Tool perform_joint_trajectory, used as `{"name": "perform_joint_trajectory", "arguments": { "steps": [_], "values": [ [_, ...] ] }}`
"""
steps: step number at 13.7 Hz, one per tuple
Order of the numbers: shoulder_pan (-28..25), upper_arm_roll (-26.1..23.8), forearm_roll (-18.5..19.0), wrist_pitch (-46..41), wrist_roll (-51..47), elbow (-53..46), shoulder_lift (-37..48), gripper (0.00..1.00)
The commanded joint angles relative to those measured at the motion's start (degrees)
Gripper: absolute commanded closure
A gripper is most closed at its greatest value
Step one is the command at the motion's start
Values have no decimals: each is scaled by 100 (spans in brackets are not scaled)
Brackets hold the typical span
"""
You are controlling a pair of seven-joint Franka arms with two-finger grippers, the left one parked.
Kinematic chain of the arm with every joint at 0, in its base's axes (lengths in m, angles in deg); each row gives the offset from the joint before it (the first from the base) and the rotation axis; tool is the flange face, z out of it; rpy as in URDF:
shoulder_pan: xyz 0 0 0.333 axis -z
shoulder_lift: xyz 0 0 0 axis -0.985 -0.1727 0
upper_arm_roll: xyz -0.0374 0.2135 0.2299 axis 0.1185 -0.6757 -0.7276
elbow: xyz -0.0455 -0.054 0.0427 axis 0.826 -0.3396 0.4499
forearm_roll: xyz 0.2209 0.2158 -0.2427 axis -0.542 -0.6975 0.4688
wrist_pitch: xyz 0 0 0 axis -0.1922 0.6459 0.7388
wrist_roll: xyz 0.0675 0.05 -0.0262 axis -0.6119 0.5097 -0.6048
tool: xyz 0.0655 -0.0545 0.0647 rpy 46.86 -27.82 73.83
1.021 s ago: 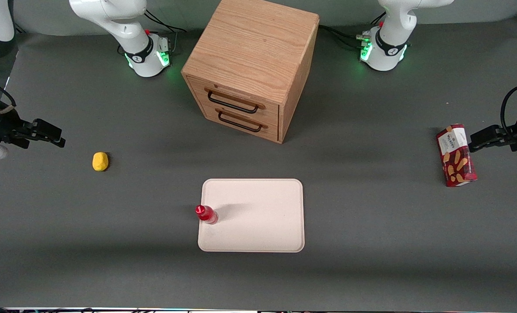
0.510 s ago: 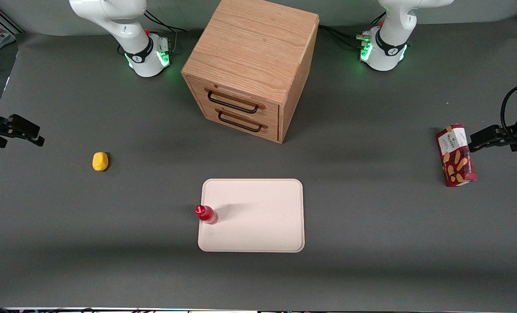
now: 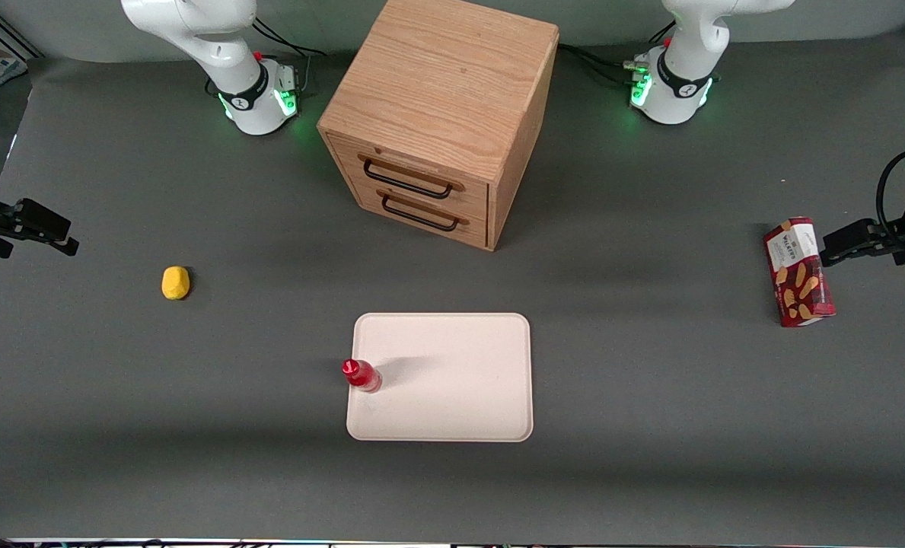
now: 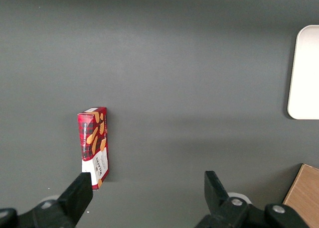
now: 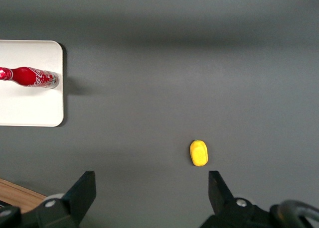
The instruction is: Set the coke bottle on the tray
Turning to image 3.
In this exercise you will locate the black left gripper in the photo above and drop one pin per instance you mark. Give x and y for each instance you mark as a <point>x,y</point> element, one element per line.
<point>903,239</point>

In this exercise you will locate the red snack box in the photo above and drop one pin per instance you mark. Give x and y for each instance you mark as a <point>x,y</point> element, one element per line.
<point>798,274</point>

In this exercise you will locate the yellow lemon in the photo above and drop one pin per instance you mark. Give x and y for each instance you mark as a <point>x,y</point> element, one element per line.
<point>176,282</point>

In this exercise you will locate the wooden drawer cabinet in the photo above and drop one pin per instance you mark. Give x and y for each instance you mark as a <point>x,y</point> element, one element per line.
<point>437,84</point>

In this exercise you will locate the white teal shoe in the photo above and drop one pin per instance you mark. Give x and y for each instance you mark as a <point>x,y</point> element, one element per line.
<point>7,68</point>

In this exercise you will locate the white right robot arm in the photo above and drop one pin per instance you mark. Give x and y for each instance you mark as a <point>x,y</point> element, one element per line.
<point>193,30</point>

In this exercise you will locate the red coke bottle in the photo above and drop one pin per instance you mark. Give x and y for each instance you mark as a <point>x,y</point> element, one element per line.
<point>362,376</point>

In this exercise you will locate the cream rectangular tray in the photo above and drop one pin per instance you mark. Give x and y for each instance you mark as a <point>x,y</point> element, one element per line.
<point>460,377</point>

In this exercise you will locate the dark grey table mat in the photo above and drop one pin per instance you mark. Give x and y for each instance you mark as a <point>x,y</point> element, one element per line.
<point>650,380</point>

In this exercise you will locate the aluminium frame rail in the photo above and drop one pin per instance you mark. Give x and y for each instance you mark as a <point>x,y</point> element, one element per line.
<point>18,39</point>

